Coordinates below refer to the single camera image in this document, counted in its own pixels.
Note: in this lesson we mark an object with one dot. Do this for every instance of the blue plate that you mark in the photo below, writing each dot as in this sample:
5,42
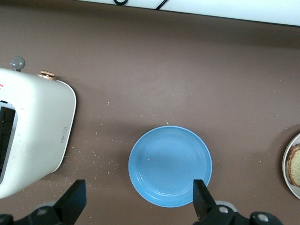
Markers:
168,164

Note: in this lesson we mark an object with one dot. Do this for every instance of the beige plate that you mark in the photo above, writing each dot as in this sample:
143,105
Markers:
284,161

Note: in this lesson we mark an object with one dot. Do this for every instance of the brown bread slice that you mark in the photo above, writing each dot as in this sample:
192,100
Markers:
294,166

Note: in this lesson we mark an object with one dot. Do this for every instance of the white two-slot toaster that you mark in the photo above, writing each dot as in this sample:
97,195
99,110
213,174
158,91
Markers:
42,117

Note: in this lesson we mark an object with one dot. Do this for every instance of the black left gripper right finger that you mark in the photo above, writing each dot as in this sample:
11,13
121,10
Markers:
201,201

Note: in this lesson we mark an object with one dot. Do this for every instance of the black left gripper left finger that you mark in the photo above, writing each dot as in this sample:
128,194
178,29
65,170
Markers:
72,199

